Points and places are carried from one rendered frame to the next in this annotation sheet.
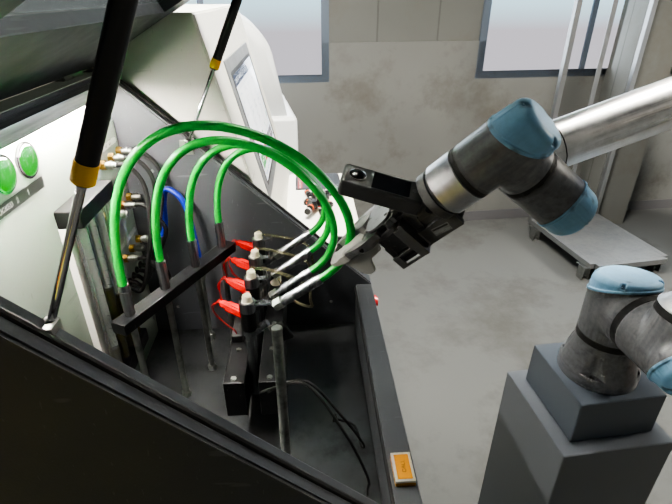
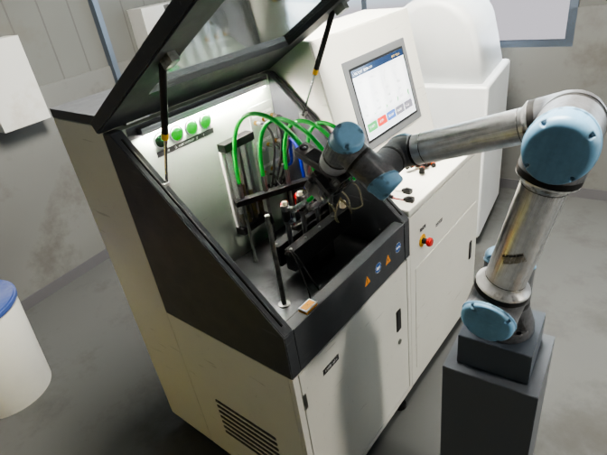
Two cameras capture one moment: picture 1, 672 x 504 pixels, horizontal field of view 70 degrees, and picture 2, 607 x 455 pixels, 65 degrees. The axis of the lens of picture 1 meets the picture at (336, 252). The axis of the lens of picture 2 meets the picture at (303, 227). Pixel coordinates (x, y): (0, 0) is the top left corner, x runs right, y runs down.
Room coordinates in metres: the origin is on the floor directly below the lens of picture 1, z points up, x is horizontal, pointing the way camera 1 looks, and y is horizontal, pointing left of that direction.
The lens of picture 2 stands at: (-0.23, -0.86, 1.82)
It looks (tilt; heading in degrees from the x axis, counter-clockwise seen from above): 30 degrees down; 46
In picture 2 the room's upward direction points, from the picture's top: 9 degrees counter-clockwise
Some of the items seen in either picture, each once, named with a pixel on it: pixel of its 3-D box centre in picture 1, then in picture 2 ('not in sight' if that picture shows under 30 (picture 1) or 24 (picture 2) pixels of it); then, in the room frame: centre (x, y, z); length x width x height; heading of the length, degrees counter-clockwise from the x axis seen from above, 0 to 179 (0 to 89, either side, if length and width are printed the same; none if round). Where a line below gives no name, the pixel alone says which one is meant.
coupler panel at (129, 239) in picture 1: (125, 203); (269, 143); (0.91, 0.43, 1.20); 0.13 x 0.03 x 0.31; 3
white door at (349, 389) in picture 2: not in sight; (364, 382); (0.69, -0.10, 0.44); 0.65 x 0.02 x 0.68; 3
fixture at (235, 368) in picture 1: (261, 351); (314, 242); (0.80, 0.16, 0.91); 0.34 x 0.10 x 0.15; 3
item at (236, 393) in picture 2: not in sight; (305, 360); (0.68, 0.18, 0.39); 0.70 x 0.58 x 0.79; 3
